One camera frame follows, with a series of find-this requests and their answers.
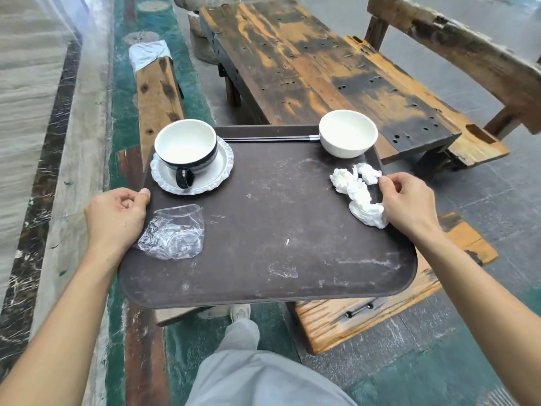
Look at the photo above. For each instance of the person's white shoe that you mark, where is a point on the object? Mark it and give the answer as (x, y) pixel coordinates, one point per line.
(241, 312)

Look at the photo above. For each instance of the orange weathered wooden bench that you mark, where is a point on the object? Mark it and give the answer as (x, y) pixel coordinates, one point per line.
(334, 321)

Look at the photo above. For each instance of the white ceramic bowl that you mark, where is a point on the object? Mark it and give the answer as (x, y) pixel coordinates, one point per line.
(347, 135)

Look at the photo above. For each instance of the person's right forearm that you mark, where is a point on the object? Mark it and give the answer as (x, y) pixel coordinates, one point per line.
(486, 317)

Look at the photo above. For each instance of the black chopstick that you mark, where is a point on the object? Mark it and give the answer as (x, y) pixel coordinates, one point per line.
(270, 140)
(270, 137)

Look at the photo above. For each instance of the narrow knotted wooden bench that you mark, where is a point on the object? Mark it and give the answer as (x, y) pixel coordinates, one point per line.
(158, 101)

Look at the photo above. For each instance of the silver scalloped saucer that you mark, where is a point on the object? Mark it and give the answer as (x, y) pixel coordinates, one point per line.
(219, 166)

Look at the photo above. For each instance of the black and white cup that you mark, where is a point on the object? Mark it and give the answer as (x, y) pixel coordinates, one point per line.
(186, 147)

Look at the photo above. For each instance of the person's grey trousers leg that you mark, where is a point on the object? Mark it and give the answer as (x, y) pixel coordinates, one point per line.
(253, 372)

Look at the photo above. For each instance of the crumpled white tissue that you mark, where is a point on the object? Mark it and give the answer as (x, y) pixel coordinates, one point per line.
(343, 180)
(367, 209)
(369, 173)

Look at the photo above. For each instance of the person's left forearm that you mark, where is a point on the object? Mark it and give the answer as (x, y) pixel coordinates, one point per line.
(55, 329)

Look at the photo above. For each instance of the white plastic wrap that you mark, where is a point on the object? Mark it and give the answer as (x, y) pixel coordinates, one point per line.
(148, 54)

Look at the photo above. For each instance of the grey stone pedestal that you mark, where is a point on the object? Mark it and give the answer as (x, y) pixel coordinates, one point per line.
(200, 29)

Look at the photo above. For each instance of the clear plastic wrapper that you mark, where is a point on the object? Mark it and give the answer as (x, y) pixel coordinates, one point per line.
(173, 234)

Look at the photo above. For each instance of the weathered wooden bench with backrest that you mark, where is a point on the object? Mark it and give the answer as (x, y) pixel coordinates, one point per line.
(465, 46)

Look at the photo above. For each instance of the dark brown plastic tray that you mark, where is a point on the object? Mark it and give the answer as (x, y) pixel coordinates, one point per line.
(270, 224)

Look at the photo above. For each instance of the dark weathered wooden table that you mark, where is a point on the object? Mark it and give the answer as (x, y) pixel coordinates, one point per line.
(304, 67)

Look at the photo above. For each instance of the person's right thumb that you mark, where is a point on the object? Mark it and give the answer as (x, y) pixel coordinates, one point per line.
(388, 185)

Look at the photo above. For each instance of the person's left thumb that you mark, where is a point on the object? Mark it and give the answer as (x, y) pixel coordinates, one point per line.
(138, 196)

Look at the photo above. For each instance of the person's right hand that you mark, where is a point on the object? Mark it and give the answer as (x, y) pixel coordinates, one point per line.
(412, 207)

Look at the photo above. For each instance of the person's left hand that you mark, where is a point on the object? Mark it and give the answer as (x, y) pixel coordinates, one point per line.
(112, 219)

